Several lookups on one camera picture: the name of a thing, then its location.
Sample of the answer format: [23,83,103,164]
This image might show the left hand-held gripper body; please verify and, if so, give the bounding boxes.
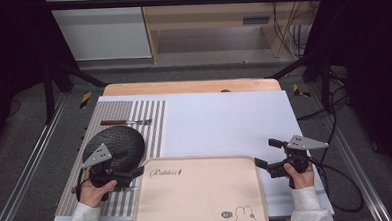
[80,141,135,190]

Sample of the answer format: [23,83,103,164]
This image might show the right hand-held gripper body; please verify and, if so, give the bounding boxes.
[265,133,331,179]

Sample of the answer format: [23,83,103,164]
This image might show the black textured round plate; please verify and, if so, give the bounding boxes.
[81,124,147,176]

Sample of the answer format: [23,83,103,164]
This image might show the beige tray with rabbit print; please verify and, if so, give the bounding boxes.
[128,152,271,221]

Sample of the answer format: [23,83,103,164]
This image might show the person's right hand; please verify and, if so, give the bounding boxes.
[283,160,316,191]

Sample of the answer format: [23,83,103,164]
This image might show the person's left hand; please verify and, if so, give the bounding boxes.
[75,167,119,210]

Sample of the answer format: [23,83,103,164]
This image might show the striped brown white placemat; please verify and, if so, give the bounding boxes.
[50,98,171,220]

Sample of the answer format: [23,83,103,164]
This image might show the black yellow floor tape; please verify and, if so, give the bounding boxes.
[292,83,312,98]
[78,91,94,110]

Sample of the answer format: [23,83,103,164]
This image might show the white board sheet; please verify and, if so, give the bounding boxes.
[47,86,335,221]

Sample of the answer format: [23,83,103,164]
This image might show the black metal stand leg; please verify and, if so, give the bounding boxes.
[41,56,109,125]
[268,49,336,115]

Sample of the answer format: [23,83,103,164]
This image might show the black curtain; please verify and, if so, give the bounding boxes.
[0,0,83,148]
[301,0,392,180]

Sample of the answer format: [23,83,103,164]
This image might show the white cabinet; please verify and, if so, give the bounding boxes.
[44,0,153,63]

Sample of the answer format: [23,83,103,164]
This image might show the light wooden desk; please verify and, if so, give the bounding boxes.
[138,0,330,65]

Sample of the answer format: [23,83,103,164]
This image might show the left hand-held gripper black cable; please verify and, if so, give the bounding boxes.
[74,176,89,202]

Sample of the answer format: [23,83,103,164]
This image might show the hand-held gripper black cable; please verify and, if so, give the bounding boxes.
[74,176,89,202]
[305,154,366,216]

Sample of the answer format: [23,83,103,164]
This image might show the black floor cables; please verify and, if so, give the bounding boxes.
[294,67,354,167]

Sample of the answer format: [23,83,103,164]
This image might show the aluminium floor rail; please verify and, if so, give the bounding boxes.
[0,95,73,221]
[316,91,392,221]

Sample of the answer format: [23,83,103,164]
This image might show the right hand-held gripper black cable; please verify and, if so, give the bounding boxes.
[305,154,366,216]

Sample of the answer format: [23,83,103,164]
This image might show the bundle of hanging cables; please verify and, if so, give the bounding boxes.
[270,0,320,60]

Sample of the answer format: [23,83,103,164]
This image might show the black horizontal frame bar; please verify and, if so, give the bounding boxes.
[43,0,327,13]

